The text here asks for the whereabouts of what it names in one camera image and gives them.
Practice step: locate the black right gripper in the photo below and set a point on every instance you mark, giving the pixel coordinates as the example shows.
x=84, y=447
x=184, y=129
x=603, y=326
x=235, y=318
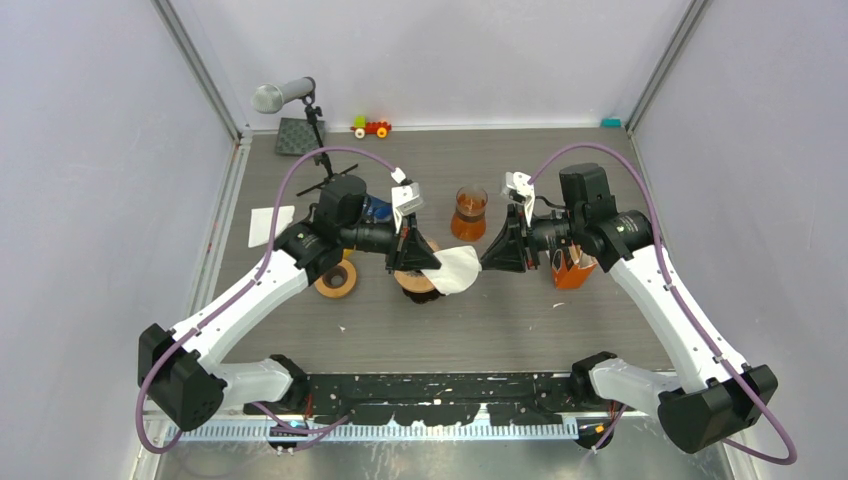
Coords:
x=514, y=245

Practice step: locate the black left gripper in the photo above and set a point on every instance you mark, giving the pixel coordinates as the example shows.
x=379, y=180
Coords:
x=408, y=249

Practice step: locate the large wooden ring holder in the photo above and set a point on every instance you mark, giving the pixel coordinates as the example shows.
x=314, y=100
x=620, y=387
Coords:
x=414, y=282

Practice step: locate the dark brown dripper cup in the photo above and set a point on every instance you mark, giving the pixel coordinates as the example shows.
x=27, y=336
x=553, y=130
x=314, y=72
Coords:
x=422, y=296

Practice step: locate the white paper coffee filter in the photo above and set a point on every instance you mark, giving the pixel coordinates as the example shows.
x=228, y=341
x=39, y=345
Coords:
x=460, y=267

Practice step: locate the orange coffee filter box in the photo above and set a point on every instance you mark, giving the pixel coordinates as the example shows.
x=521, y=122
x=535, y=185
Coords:
x=571, y=267

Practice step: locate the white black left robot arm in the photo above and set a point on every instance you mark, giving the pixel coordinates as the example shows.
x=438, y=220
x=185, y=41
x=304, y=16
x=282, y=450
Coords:
x=182, y=369

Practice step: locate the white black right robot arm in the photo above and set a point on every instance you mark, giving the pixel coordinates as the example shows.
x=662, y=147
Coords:
x=714, y=392

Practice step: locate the blue glass dripper cone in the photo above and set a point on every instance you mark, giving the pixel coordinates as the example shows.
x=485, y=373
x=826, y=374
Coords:
x=376, y=210

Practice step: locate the amber glass carafe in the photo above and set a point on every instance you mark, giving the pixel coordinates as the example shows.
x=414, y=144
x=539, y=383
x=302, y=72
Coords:
x=469, y=219

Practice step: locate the toy brick car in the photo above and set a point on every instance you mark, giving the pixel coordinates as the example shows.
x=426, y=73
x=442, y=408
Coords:
x=362, y=127

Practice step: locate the white paper sheet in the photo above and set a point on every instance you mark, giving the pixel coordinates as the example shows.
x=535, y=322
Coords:
x=261, y=221

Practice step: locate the teal block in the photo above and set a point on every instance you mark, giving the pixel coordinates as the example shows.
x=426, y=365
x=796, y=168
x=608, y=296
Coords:
x=611, y=123

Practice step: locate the grey microphone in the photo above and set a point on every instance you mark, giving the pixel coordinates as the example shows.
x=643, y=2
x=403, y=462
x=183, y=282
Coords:
x=270, y=98

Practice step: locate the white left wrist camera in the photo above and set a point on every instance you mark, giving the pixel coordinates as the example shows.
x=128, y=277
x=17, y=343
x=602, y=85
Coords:
x=406, y=198

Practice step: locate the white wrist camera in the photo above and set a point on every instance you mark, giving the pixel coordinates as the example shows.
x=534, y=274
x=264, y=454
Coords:
x=406, y=198
x=518, y=188

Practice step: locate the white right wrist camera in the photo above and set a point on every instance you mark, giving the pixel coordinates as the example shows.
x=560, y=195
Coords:
x=518, y=188

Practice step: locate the small wooden ring holder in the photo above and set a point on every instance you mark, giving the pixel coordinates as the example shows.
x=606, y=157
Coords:
x=337, y=282

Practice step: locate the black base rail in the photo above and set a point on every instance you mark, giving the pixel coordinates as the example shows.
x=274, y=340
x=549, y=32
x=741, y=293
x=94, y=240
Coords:
x=438, y=399

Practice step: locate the grey studded base plate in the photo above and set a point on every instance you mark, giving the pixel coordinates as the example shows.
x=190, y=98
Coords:
x=295, y=137

